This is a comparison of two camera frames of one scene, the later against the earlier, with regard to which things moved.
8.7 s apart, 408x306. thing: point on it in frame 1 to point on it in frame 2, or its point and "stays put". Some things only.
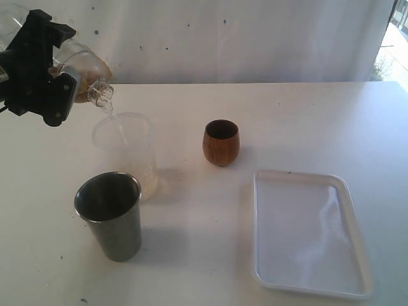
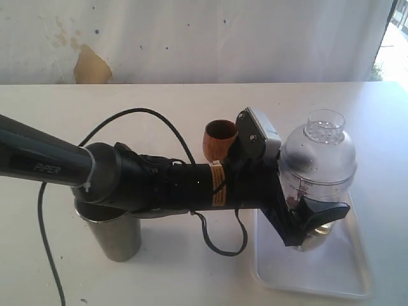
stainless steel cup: (111, 203) stays put
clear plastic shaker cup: (12, 17) to (317, 236)
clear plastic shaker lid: (95, 78) to (320, 152)
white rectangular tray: (306, 234) stays put
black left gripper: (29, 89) to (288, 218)
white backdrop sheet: (229, 41) stays put
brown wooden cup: (220, 141) stays put
